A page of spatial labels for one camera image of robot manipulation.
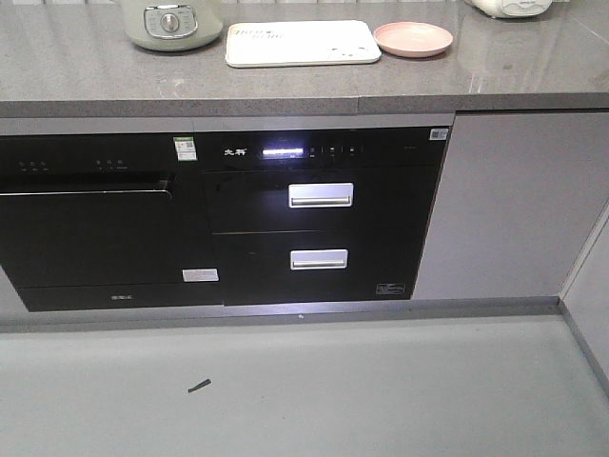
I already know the silver drawer handle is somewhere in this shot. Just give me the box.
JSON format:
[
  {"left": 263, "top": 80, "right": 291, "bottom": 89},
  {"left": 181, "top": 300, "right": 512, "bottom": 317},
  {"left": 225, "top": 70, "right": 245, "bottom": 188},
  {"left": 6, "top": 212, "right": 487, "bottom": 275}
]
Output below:
[
  {"left": 288, "top": 183, "right": 354, "bottom": 209},
  {"left": 289, "top": 248, "right": 348, "bottom": 270}
]

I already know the upper silver drawer handle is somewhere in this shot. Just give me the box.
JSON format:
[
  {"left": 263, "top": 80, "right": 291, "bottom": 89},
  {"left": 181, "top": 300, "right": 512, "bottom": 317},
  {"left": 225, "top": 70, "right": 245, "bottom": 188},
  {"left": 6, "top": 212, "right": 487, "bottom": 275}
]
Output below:
[{"left": 288, "top": 183, "right": 354, "bottom": 209}]

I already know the white rice cooker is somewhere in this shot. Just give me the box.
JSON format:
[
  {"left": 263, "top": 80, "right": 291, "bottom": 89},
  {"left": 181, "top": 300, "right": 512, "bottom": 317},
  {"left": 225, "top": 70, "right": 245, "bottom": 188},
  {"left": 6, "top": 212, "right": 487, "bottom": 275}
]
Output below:
[{"left": 465, "top": 0, "right": 553, "bottom": 19}]

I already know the green energy label sticker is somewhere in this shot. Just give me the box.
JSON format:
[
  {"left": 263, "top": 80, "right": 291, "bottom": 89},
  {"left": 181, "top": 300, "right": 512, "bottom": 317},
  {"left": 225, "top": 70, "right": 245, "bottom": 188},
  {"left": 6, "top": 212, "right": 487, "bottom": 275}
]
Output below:
[{"left": 173, "top": 137, "right": 197, "bottom": 161}]

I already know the cream bear serving tray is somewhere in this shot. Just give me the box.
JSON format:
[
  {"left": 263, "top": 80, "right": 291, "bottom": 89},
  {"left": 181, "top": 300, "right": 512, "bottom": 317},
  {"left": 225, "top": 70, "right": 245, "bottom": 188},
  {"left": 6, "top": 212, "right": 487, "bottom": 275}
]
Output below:
[{"left": 225, "top": 20, "right": 382, "bottom": 69}]

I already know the lower silver drawer handle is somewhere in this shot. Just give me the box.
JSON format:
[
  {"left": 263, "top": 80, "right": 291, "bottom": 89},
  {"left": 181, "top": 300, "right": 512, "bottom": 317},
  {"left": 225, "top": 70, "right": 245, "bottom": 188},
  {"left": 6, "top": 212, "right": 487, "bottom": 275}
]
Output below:
[{"left": 289, "top": 248, "right": 348, "bottom": 270}]

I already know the black disinfection cabinet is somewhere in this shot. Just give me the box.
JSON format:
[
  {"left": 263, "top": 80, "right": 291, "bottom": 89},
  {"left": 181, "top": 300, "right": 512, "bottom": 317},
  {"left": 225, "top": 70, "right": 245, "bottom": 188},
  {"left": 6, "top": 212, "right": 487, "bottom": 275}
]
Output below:
[{"left": 195, "top": 126, "right": 450, "bottom": 306}]

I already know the pale green electric pot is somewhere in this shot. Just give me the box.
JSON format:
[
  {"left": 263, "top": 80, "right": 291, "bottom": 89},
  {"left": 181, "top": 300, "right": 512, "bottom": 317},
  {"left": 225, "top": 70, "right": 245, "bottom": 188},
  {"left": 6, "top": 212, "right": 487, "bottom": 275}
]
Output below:
[{"left": 117, "top": 0, "right": 224, "bottom": 51}]

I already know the black tape strip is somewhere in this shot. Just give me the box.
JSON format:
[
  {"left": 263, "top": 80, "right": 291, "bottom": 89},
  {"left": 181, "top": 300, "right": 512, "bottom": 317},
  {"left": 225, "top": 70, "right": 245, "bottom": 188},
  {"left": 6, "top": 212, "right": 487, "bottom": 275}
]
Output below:
[{"left": 187, "top": 378, "right": 212, "bottom": 393}]

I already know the grey cabinet door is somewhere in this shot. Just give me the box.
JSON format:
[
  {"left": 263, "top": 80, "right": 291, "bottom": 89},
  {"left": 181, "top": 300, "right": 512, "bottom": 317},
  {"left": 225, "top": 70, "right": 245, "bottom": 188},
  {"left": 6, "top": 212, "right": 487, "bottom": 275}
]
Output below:
[{"left": 414, "top": 112, "right": 608, "bottom": 299}]

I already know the black built-in dishwasher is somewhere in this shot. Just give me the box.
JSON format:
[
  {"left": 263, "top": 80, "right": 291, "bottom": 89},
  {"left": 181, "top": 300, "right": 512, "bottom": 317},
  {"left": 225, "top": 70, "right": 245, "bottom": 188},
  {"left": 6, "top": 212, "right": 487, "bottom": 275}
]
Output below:
[{"left": 1, "top": 133, "right": 222, "bottom": 312}]

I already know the pink round plate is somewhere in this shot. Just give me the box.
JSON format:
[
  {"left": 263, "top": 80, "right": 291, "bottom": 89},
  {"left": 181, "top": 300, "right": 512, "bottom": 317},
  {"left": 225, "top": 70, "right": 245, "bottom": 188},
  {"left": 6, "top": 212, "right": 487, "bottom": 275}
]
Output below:
[{"left": 373, "top": 22, "right": 453, "bottom": 58}]

